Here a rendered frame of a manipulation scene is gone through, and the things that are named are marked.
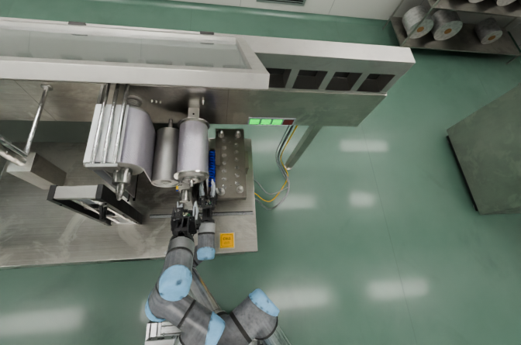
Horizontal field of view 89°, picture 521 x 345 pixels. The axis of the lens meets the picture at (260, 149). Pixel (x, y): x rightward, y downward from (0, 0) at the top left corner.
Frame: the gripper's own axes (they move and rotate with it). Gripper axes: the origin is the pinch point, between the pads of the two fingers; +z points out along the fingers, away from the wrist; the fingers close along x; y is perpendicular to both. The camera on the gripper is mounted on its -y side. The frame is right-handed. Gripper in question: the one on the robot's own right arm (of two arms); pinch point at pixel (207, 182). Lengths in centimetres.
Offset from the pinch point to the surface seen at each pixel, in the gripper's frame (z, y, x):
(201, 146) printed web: 9.4, 21.0, 2.3
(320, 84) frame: 31, 40, -49
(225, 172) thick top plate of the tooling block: 7.1, -5.9, -9.3
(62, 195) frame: -15, 35, 45
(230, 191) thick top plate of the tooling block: -3.1, -6.0, -11.6
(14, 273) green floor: -32, -109, 140
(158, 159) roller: 6.6, 13.8, 21.0
